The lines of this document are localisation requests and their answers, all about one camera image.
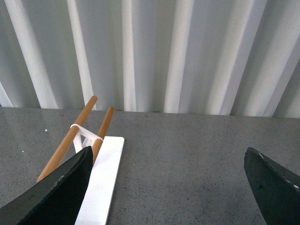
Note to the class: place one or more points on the wooden rack rod right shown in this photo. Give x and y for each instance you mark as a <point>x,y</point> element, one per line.
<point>102,132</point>

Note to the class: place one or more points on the wooden rack rod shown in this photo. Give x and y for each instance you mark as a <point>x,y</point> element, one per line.
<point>102,132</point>
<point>68,139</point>

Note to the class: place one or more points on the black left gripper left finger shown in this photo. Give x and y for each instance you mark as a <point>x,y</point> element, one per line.
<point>56,199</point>

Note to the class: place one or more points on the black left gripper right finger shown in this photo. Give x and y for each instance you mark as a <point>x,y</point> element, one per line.
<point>275,188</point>

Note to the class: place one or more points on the white towel rack base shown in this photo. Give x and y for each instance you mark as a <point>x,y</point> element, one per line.
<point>97,200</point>

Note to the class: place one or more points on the white rack bracket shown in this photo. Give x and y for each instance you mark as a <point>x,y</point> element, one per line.
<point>84,138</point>

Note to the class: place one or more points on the wooden rack rod left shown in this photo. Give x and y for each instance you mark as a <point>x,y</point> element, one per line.
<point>68,139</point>

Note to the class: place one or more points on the white pleated curtain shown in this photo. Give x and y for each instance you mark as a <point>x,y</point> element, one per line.
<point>218,57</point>

